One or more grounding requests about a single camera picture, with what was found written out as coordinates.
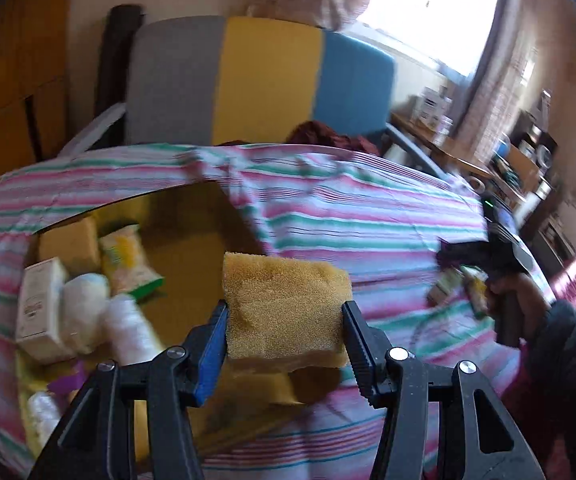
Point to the small green carton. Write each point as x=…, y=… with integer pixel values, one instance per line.
x=443, y=287

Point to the wooden cabinet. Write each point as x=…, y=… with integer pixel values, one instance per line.
x=12, y=85

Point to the striped cloth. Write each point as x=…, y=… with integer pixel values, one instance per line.
x=343, y=210

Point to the grey yellow blue armchair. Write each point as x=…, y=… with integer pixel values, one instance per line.
x=268, y=75

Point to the purple snack packet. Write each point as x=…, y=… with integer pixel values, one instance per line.
x=67, y=385

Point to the blue round object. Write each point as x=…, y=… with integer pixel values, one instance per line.
x=504, y=147

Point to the window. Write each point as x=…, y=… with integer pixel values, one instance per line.
x=418, y=5

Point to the patterned curtain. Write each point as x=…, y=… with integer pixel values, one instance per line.
x=498, y=60

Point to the white snack packet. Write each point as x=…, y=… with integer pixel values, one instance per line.
x=42, y=412
x=85, y=305
x=127, y=325

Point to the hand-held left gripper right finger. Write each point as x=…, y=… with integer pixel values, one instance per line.
x=355, y=355

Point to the yellow sponge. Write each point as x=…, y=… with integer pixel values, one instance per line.
x=67, y=242
x=283, y=305

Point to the dark red garment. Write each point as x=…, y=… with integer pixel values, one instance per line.
x=328, y=135

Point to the cardboard box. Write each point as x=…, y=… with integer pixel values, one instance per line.
x=520, y=165

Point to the white carton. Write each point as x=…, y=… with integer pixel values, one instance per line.
x=40, y=305

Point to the yellow box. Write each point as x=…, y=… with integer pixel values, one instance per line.
x=182, y=240

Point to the rice cracker packet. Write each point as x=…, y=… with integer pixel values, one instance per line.
x=127, y=260

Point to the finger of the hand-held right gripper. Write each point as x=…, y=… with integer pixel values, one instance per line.
x=468, y=254

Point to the wooden desk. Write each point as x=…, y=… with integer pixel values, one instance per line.
x=448, y=152

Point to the white printed box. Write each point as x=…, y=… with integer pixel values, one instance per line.
x=430, y=110

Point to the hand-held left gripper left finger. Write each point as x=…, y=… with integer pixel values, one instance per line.
x=212, y=355

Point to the soda cracker packet yellow label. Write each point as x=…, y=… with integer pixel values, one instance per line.
x=474, y=292

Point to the person's right hand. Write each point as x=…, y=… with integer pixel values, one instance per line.
x=530, y=300

